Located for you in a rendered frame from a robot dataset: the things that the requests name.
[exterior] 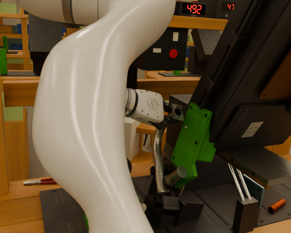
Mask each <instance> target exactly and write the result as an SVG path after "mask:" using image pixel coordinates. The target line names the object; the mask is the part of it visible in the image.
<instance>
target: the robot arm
mask: <svg viewBox="0 0 291 233"><path fill-rule="evenodd" d="M16 2H17V3H18V5H19V6H20V7H21V8H23V9H24V10H25V11H27V12H28V13H30V14H32V15H34V16H37V17H39V18H42V19H46V20H51V21H56V22H63V23H72V24H80V25H84V28H83V29H81V30H79V31H77V32H75V33H73V34H71V35H69V36H67V37H66V38H64V39H63V40H61V41H60V42H58V43H57V44H56V45H55V46H54V47H53V48H52V50H51V51H50V53H49V55H48V56H47V58H46V60H45V62H44V64H43V67H42V71H41V75H40V79H39V83H38V88H37V92H36V98H35V103H34V110H33V118H32V140H33V146H34V149H35V152H36V155H37V157H38V159H39V161H40V163H41V165H42V166H43V168H44V170H45V171H46V172H47V174H48V175H49V176H50V177H51V178H52V179H53V180H54V181H55V182H56V183H57V184H58V185H59V186H61V187H62V188H63V189H64V190H65V191H66V192H68V193H69V194H70V195H71V196H72V197H73V198H74V199H75V200H76V201H77V202H78V204H79V205H80V206H81V208H82V209H83V210H84V212H85V215H86V217H87V220H88V225H89V233H154V231H153V229H152V227H151V225H150V223H149V221H148V219H147V217H146V215H145V213H144V211H143V209H142V206H141V204H140V201H139V199H138V196H137V194H136V191H135V188H134V185H133V182H132V179H131V175H130V172H129V168H128V164H127V157H126V149H125V136H124V121H125V116H126V115H129V117H130V118H132V119H134V120H136V121H138V122H141V123H144V124H147V125H151V126H154V127H156V128H157V129H158V130H161V129H163V127H164V125H165V124H166V123H171V124H176V123H177V122H178V120H174V119H172V116H169V117H168V116H166V115H164V111H165V112H168V113H170V112H171V111H172V110H171V105H169V104H168V103H166V102H165V101H164V99H163V98H162V96H161V94H160V93H156V92H151V91H147V90H139V89H134V90H133V89H130V88H127V74H128V69H129V67H130V65H131V64H132V63H133V61H134V60H135V59H136V58H137V57H138V56H140V55H141V54H142V53H143V52H144V51H146V50H147V49H148V48H149V47H151V46H152V45H153V44H154V43H155V42H156V41H157V40H158V39H159V38H160V37H161V36H162V34H163V33H164V32H165V30H166V29H167V27H168V25H169V23H170V22H171V19H172V17H173V14H174V12H175V6H176V0H16Z"/></svg>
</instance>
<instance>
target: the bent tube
mask: <svg viewBox="0 0 291 233"><path fill-rule="evenodd" d="M171 110H172V111H171V112H170V113H169V114H168V115H167V116H168V117H169V116H172V119H174V120H178V121H182V122H183V121H184V118H183V110H182V106H180V105H176V104H171ZM168 125H170V123H166V124H165V125H164V127H163V129H161V130H158V129H157V128H156V130H155V133H154V137H153V142H152V152H153V160H154V168H155V176H156V185H157V193H158V195H165V194H167V191H166V183H165V176H164V167H163V160H162V153H161V141H162V137H163V134H164V131H165V129H166V128H167V126H168Z"/></svg>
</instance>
